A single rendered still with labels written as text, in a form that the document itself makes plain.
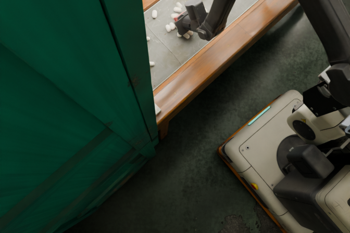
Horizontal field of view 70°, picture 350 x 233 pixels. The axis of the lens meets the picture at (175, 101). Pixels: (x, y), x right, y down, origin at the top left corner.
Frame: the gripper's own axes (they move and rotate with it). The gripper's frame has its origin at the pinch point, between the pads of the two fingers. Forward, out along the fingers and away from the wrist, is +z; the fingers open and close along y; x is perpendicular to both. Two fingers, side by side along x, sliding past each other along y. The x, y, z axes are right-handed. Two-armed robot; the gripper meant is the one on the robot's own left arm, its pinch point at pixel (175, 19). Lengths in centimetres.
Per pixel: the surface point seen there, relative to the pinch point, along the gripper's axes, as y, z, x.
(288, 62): -77, 12, 90
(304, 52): -94, 9, 92
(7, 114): 52, -73, -37
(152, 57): 18.8, -3.4, 5.7
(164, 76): 20.9, -10.9, 11.9
